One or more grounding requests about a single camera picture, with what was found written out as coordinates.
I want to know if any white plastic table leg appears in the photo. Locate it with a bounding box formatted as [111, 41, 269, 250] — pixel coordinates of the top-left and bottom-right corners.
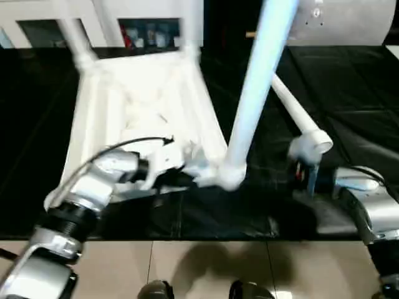
[59, 17, 99, 74]
[179, 0, 203, 60]
[218, 0, 302, 191]
[271, 76, 334, 156]

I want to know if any white plastic table top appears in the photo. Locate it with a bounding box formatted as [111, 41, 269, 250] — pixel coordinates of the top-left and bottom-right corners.
[43, 49, 247, 212]

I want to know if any black table mat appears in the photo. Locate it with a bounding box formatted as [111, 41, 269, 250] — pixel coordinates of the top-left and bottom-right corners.
[0, 45, 399, 242]

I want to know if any dark left robot foot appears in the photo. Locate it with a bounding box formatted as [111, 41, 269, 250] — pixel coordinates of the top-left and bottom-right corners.
[137, 280, 174, 299]

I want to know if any grey cushion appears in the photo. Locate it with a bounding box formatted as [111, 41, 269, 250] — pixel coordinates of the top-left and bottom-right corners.
[288, 0, 395, 47]

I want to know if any black cabinet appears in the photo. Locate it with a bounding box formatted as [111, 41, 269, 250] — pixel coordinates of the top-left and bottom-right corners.
[202, 0, 266, 47]

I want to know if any white glass-door cabinet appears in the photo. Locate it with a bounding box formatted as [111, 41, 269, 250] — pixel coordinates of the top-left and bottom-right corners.
[0, 0, 205, 49]

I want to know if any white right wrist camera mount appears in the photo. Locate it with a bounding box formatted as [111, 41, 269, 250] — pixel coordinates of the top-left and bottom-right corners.
[288, 133, 322, 196]

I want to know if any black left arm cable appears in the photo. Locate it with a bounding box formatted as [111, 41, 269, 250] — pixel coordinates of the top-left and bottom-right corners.
[55, 135, 175, 200]

